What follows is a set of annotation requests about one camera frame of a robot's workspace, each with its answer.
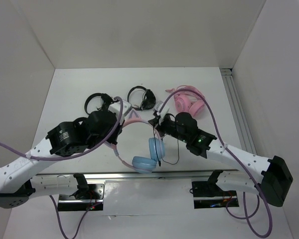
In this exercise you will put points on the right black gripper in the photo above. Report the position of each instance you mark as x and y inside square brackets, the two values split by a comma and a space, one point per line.
[155, 121]

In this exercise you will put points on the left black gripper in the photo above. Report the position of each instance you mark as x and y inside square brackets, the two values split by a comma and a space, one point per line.
[113, 139]

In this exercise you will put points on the pink gaming headset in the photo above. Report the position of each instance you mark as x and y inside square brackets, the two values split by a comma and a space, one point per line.
[187, 101]

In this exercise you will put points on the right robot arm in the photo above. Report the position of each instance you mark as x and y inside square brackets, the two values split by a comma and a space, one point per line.
[269, 178]

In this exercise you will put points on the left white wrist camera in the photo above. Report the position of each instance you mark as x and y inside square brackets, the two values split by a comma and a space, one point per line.
[120, 105]

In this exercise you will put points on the aluminium rail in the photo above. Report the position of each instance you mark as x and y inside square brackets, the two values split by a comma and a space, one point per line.
[240, 120]
[204, 174]

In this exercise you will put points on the middle black headphones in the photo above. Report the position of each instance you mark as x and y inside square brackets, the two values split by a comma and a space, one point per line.
[148, 99]

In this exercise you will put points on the right aluminium rail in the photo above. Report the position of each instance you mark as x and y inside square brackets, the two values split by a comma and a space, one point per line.
[240, 120]

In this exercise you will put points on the black headphones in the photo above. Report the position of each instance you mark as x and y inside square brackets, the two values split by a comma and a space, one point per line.
[148, 99]
[97, 102]

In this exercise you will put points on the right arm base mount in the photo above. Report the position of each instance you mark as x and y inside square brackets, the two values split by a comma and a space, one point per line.
[207, 196]

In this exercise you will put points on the front aluminium rail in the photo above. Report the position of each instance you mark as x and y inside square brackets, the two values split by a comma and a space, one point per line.
[204, 174]

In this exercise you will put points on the left black headphones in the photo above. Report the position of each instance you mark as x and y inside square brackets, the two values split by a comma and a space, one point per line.
[97, 102]

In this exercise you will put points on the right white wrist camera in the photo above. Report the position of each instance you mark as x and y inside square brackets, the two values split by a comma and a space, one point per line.
[160, 110]

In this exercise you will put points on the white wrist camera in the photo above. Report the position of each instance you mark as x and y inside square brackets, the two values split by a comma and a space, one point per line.
[120, 105]
[160, 110]

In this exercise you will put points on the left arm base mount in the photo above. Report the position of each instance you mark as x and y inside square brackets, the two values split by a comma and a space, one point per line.
[92, 200]

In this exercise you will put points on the pink blue cat-ear headphones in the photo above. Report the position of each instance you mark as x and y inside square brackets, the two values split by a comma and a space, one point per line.
[140, 148]

